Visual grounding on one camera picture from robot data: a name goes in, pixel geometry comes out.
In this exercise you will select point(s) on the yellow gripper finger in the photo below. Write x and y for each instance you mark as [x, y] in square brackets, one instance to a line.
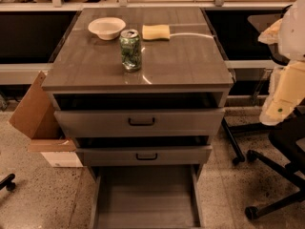
[270, 35]
[286, 91]

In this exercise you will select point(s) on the green soda can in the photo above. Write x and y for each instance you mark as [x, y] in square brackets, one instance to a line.
[130, 45]

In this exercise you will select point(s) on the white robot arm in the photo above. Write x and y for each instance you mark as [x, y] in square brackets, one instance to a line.
[291, 37]

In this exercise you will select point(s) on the grey drawer cabinet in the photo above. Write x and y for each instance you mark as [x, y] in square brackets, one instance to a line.
[140, 86]

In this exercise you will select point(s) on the top grey drawer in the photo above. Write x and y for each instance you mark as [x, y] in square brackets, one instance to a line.
[129, 123]

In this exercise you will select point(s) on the bottom grey open drawer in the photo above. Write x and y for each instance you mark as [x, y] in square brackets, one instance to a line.
[146, 197]

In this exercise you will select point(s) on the middle grey drawer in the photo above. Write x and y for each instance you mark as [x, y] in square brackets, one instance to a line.
[124, 156]

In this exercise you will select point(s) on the yellow sponge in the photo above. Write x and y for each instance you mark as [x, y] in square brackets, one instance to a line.
[156, 32]

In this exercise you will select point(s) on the white bowl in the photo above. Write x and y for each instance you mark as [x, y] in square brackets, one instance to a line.
[107, 28]

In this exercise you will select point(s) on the brown cardboard box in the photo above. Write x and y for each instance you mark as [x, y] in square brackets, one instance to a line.
[34, 118]

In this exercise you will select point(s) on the black chair caster left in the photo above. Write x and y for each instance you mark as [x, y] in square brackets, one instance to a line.
[8, 183]

